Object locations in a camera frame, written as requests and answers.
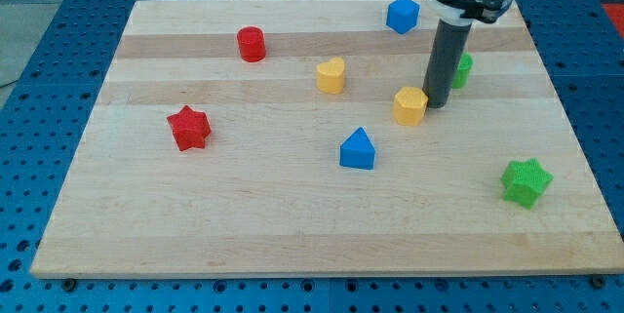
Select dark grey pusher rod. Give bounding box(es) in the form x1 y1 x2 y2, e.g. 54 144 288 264
422 20 472 108

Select green star block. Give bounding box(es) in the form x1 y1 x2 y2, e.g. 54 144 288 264
500 158 554 210

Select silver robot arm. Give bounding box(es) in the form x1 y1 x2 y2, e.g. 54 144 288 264
422 0 514 108

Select red star block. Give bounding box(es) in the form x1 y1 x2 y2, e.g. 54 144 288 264
167 105 212 151

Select green block behind rod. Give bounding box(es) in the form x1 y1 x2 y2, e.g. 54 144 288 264
451 53 473 89

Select yellow hexagon block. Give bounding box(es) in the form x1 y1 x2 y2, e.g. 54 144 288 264
392 87 428 126

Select blue cube block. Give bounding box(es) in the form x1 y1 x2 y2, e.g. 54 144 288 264
386 0 420 34

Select yellow heart block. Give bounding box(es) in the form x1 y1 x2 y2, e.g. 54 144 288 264
316 58 346 95

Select blue triangle block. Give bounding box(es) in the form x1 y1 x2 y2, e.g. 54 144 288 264
339 127 376 170

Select wooden board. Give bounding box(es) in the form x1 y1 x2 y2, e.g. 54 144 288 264
30 0 623 279

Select red cylinder block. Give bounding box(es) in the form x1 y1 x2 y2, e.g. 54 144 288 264
237 26 266 62

